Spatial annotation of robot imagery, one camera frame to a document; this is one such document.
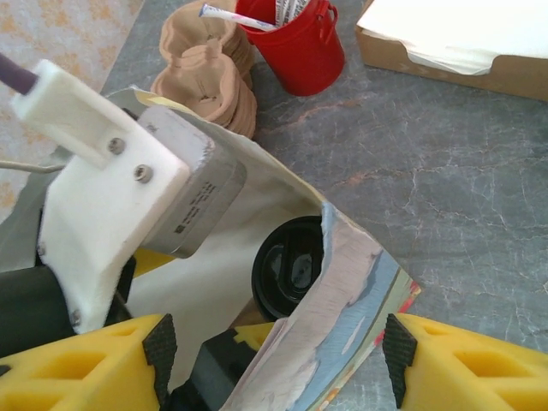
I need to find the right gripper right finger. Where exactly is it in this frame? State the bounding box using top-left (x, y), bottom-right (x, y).
top-left (383, 312), bottom-right (548, 411)

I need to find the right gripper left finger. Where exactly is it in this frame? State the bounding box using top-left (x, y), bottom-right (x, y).
top-left (0, 313), bottom-right (179, 411)

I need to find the white and green paper bag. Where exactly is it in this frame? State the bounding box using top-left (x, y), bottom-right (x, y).
top-left (0, 85), bottom-right (423, 411)

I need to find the brown pulp cup carrier stack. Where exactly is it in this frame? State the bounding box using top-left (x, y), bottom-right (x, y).
top-left (150, 0), bottom-right (259, 140)

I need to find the red plastic bucket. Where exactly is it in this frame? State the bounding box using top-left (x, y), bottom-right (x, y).
top-left (234, 0), bottom-right (348, 98)

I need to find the brown cardboard napkin tray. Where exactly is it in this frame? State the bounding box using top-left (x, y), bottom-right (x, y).
top-left (354, 0), bottom-right (548, 104)

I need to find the white paper napkin stack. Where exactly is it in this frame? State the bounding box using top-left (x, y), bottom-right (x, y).
top-left (362, 0), bottom-right (548, 77)

